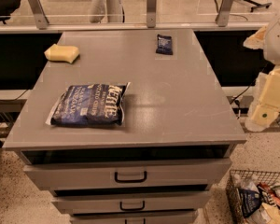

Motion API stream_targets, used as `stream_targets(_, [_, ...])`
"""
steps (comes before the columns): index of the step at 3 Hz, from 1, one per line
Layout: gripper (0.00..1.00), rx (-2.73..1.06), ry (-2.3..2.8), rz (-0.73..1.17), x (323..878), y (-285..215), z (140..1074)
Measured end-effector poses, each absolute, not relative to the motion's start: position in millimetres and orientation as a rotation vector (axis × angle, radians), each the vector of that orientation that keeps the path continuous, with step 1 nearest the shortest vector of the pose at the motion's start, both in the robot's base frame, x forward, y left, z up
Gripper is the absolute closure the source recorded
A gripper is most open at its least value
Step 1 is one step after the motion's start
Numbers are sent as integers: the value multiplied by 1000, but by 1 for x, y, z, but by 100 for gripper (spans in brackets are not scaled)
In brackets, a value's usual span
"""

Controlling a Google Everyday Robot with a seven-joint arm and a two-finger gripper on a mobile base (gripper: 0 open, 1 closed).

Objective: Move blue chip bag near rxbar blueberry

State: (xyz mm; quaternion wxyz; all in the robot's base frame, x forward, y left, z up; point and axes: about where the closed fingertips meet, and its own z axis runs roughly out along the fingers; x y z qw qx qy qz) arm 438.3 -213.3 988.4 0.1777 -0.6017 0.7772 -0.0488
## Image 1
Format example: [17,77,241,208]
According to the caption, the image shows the yellow snack bag in basket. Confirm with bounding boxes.
[246,203,280,224]

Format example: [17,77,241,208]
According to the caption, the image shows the red snack bag in basket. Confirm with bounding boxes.
[258,183,280,209]

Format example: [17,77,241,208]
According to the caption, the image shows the black cable right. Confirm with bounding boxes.
[229,63,269,105]

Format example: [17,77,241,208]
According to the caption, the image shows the blueberry rxbar dark wrapper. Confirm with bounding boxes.
[156,35,173,55]

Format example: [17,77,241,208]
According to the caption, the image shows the left metal bracket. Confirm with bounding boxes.
[28,0,49,30]

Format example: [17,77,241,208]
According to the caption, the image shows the middle metal bracket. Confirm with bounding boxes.
[147,0,157,28]

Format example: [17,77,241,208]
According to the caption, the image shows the yellow sponge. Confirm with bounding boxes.
[44,44,79,63]

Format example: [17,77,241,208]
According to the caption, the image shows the blue snack bag in basket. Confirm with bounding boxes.
[238,181,261,217]

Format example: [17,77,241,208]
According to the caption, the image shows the metal bracket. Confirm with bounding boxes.
[147,0,157,28]
[216,0,234,27]
[28,0,49,30]

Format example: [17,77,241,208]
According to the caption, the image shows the middle grey drawer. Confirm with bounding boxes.
[52,191,211,215]

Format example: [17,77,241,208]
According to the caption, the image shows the grey drawer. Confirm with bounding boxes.
[24,158,231,190]
[70,210,198,224]
[52,191,211,215]

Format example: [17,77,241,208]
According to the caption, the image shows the bottom grey drawer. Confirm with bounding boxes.
[70,210,198,224]

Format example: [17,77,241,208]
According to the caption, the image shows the right metal bracket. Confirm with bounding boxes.
[216,0,234,27]

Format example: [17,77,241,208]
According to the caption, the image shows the person legs in background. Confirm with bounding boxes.
[90,0,125,23]

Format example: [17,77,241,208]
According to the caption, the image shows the top grey drawer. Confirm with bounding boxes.
[24,158,231,190]

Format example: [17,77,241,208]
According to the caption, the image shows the grey drawer cabinet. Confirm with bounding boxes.
[3,28,247,224]

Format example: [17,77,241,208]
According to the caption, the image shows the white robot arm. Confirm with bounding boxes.
[244,10,280,132]

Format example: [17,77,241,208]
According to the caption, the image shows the wire basket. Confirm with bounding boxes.
[226,170,280,224]

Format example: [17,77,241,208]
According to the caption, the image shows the blue kettle chip bag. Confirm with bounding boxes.
[46,83,130,127]

